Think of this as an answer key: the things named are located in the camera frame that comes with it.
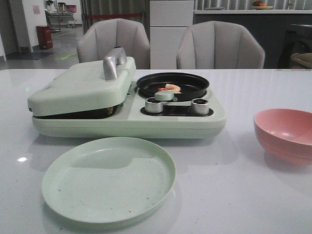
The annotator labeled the beige cushion at right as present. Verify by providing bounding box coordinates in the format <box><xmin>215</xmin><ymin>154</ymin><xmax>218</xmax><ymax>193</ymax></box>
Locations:
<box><xmin>291</xmin><ymin>53</ymin><xmax>312</xmax><ymax>69</ymax></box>

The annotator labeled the dark grey counter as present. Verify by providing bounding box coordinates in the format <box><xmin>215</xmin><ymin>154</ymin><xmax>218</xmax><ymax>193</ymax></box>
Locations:
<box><xmin>194</xmin><ymin>10</ymin><xmax>312</xmax><ymax>69</ymax></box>

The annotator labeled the green breakfast maker lid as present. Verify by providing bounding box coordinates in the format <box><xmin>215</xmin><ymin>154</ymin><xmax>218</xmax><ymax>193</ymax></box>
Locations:
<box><xmin>28</xmin><ymin>57</ymin><xmax>136</xmax><ymax>119</ymax></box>

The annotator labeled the white cabinet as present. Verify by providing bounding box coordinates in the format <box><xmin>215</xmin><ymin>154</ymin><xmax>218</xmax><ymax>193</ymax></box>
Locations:
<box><xmin>150</xmin><ymin>0</ymin><xmax>194</xmax><ymax>69</ymax></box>

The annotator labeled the fruit bowl on counter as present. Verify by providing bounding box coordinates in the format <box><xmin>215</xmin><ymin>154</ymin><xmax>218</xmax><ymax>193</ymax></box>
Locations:
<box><xmin>251</xmin><ymin>0</ymin><xmax>273</xmax><ymax>10</ymax></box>

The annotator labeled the black round frying pan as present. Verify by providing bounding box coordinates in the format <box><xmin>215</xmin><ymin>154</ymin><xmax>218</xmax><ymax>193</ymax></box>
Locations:
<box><xmin>136</xmin><ymin>72</ymin><xmax>209</xmax><ymax>102</ymax></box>

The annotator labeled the silver control knob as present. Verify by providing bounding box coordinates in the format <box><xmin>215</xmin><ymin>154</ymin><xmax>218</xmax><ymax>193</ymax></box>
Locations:
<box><xmin>144</xmin><ymin>97</ymin><xmax>163</xmax><ymax>114</ymax></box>
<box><xmin>191</xmin><ymin>98</ymin><xmax>209</xmax><ymax>115</ymax></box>

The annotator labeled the light green round plate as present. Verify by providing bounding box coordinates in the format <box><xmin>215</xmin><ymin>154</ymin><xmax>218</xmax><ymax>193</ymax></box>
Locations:
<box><xmin>42</xmin><ymin>137</ymin><xmax>176</xmax><ymax>227</ymax></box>

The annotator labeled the right grey armchair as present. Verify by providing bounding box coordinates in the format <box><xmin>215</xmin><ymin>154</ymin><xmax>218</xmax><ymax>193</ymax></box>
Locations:
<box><xmin>176</xmin><ymin>21</ymin><xmax>265</xmax><ymax>70</ymax></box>

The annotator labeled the red barrier belt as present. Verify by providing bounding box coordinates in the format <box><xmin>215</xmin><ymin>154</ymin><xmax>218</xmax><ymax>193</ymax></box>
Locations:
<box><xmin>85</xmin><ymin>13</ymin><xmax>142</xmax><ymax>19</ymax></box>

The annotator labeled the pink shrimp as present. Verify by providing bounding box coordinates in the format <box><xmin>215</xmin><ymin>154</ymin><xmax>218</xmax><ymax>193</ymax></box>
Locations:
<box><xmin>157</xmin><ymin>83</ymin><xmax>181</xmax><ymax>94</ymax></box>

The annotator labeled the pink bowl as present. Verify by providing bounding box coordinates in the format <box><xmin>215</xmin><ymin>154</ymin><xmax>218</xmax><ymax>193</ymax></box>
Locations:
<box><xmin>253</xmin><ymin>108</ymin><xmax>312</xmax><ymax>165</ymax></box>

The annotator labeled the green breakfast maker base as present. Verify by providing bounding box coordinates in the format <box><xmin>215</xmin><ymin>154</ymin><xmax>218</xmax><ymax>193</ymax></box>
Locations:
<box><xmin>32</xmin><ymin>81</ymin><xmax>226</xmax><ymax>138</ymax></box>

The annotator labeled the right silver control knob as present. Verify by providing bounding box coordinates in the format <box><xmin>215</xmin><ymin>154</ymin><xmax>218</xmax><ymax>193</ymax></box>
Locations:
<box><xmin>191</xmin><ymin>98</ymin><xmax>209</xmax><ymax>115</ymax></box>

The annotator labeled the bread slice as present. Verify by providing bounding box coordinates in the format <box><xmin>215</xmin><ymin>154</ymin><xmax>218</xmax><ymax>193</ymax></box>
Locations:
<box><xmin>93</xmin><ymin>106</ymin><xmax>117</xmax><ymax>118</ymax></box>

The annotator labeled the red bin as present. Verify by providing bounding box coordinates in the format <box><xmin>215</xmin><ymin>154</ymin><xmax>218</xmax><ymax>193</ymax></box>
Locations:
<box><xmin>36</xmin><ymin>25</ymin><xmax>53</xmax><ymax>49</ymax></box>

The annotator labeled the left silver control knob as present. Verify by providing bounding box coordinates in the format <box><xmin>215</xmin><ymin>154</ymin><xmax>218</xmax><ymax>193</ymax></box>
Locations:
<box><xmin>144</xmin><ymin>97</ymin><xmax>163</xmax><ymax>114</ymax></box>

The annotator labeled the grey armchair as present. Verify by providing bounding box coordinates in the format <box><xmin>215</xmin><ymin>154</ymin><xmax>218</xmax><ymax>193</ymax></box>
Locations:
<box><xmin>176</xmin><ymin>21</ymin><xmax>265</xmax><ymax>70</ymax></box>
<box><xmin>77</xmin><ymin>19</ymin><xmax>150</xmax><ymax>69</ymax></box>

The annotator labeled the left grey armchair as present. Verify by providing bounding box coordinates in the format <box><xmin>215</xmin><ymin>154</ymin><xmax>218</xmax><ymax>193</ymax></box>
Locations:
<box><xmin>77</xmin><ymin>19</ymin><xmax>150</xmax><ymax>69</ymax></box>

